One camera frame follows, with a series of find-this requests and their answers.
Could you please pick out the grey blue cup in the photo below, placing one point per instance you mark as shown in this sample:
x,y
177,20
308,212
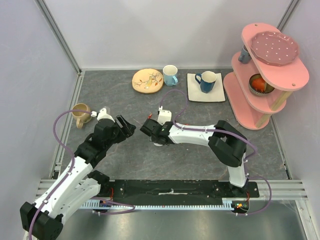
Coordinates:
x,y
244,56

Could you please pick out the pink dotted plate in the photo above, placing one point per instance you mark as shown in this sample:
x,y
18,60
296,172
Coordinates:
x,y
274,48

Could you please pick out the white slotted cable duct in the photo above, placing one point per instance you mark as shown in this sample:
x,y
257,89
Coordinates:
x,y
100,205

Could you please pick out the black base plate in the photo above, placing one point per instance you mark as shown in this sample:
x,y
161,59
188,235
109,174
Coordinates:
x,y
175,192

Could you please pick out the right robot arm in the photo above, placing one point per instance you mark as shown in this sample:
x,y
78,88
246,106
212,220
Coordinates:
x,y
227,144

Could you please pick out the beige ceramic mug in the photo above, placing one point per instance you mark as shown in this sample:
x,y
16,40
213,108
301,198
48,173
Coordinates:
x,y
80,114

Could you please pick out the light blue mug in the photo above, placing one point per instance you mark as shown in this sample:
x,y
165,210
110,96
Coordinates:
x,y
170,75

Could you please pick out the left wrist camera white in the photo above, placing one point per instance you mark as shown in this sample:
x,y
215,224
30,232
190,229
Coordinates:
x,y
104,113

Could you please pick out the bowl with fruit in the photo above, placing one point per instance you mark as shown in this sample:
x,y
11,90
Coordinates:
x,y
258,86

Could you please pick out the white square plate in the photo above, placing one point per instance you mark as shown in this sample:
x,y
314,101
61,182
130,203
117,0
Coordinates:
x,y
195,94

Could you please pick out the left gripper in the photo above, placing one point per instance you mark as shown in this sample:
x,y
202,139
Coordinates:
x,y
128,129

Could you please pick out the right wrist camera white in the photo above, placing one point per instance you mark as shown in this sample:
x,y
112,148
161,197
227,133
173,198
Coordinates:
x,y
164,115

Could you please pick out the yellow floral plate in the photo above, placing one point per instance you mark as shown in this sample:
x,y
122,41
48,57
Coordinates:
x,y
147,81

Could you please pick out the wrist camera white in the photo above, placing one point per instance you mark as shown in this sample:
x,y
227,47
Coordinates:
x,y
104,113
164,115

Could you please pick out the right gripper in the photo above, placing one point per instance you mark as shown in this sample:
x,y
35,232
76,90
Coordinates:
x,y
151,127

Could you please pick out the dark blue mug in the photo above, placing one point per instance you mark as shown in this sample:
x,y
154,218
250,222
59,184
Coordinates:
x,y
206,80

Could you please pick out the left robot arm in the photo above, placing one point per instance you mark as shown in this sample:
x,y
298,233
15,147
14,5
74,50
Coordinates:
x,y
45,218

